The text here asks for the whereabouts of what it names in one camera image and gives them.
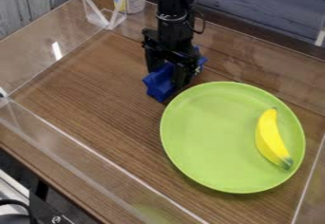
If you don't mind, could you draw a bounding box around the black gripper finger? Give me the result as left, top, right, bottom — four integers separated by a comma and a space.
172, 63, 199, 89
144, 47, 163, 72

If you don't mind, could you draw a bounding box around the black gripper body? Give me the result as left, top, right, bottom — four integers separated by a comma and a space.
140, 13, 202, 68

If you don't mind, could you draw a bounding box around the blue plastic block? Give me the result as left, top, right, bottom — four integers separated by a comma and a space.
142, 46, 207, 102

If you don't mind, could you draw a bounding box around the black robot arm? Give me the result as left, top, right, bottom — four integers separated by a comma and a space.
142, 0, 200, 88

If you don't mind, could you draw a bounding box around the green round plate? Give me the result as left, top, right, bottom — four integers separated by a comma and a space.
160, 82, 306, 194

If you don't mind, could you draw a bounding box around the yellow toy banana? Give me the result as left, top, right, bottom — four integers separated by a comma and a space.
255, 107, 293, 170

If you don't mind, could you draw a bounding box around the clear acrylic enclosure wall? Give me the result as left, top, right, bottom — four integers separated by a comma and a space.
0, 0, 325, 224

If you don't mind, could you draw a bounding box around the black cable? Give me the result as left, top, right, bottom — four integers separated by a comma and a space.
0, 196, 45, 224

